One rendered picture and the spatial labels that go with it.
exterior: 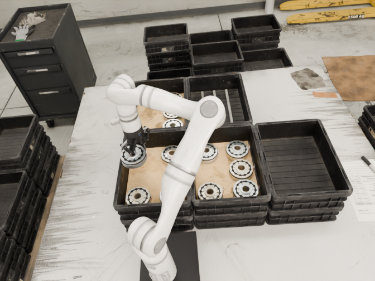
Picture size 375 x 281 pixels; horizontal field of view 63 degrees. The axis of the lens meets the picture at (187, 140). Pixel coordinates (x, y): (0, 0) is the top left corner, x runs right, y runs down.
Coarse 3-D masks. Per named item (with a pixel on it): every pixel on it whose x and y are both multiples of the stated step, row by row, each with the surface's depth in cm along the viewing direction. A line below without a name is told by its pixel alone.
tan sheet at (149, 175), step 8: (152, 152) 145; (160, 152) 145; (152, 160) 142; (160, 160) 142; (136, 168) 139; (144, 168) 139; (152, 168) 139; (160, 168) 138; (128, 176) 137; (136, 176) 136; (144, 176) 136; (152, 176) 136; (160, 176) 135; (128, 184) 134; (136, 184) 133; (144, 184) 133; (152, 184) 133; (160, 184) 132; (152, 192) 130; (152, 200) 127
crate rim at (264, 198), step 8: (256, 136) 134; (256, 144) 130; (264, 168) 121; (264, 176) 119; (192, 184) 119; (192, 192) 117; (192, 200) 114; (200, 200) 114; (208, 200) 114; (216, 200) 113; (224, 200) 113; (232, 200) 113; (240, 200) 113; (248, 200) 113; (256, 200) 113; (264, 200) 113
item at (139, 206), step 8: (184, 128) 140; (120, 160) 130; (120, 168) 127; (120, 176) 124; (120, 208) 114; (128, 208) 115; (136, 208) 115; (144, 208) 115; (152, 208) 115; (160, 208) 115
